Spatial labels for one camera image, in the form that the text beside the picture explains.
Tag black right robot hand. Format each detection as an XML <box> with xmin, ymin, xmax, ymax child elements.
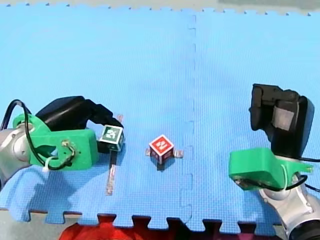
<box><xmin>248</xmin><ymin>83</ymin><xmax>316</xmax><ymax>159</ymax></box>

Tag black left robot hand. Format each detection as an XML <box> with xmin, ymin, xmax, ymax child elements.
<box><xmin>35</xmin><ymin>95</ymin><xmax>125</xmax><ymax>154</ymax></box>

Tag green cube white marks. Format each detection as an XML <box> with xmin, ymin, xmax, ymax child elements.
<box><xmin>99</xmin><ymin>124</ymin><xmax>125</xmax><ymax>152</ymax></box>

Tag red cube white marks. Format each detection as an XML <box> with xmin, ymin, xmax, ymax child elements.
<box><xmin>148</xmin><ymin>134</ymin><xmax>174</xmax><ymax>163</ymax></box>

